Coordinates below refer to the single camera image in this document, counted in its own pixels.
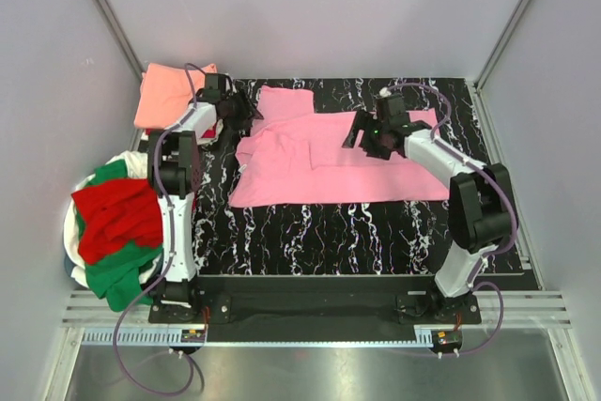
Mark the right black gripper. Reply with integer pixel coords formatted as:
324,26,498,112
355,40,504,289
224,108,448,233
343,109,392,162

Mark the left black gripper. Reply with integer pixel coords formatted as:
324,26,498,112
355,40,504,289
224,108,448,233
223,88,263,131

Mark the pink t shirt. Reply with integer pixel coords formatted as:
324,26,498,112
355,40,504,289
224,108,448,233
229,86,449,208

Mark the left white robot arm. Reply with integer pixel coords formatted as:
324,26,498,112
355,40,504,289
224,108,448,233
147,73,263,322

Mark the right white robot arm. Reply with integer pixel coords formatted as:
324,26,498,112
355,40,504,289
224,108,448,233
343,94,518,323

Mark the folded magenta t shirt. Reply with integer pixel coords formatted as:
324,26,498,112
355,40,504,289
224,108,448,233
175,120,223,145

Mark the folded peach t shirt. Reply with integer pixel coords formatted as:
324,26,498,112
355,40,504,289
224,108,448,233
133,63,205,130

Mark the red t shirt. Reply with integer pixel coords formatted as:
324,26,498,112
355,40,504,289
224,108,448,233
72,178,163,265

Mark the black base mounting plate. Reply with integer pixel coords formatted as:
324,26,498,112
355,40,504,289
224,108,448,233
148,275,482,325

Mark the green t shirt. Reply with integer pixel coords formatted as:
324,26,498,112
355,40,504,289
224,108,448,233
82,159,165,313

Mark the aluminium rail profile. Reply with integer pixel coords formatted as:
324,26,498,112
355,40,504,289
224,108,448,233
61,290,572,329

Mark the right aluminium frame post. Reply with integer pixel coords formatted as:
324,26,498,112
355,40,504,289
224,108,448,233
473,0,534,91

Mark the slotted cable duct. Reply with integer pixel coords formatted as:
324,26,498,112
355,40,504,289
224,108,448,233
83,327,433,347

